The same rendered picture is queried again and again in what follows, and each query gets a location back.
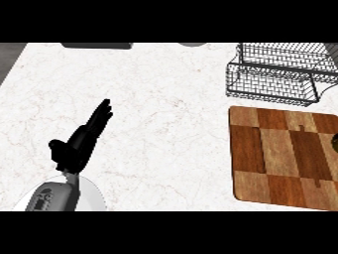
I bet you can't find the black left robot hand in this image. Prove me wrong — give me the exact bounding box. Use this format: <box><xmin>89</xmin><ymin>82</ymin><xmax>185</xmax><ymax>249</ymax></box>
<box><xmin>48</xmin><ymin>98</ymin><xmax>114</xmax><ymax>175</ymax></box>

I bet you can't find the black wire tiered basket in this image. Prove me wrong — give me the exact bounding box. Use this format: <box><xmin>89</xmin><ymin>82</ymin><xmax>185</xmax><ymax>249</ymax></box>
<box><xmin>225</xmin><ymin>43</ymin><xmax>338</xmax><ymax>107</ymax></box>

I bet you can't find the checkered wooden cutting board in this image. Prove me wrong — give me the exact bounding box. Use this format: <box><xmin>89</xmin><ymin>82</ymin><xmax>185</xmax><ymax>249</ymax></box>
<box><xmin>228</xmin><ymin>105</ymin><xmax>338</xmax><ymax>212</ymax></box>

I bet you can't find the white round plate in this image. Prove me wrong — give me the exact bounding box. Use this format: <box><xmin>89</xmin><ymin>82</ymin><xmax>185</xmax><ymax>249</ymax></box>
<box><xmin>11</xmin><ymin>174</ymin><xmax>108</xmax><ymax>212</ymax></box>

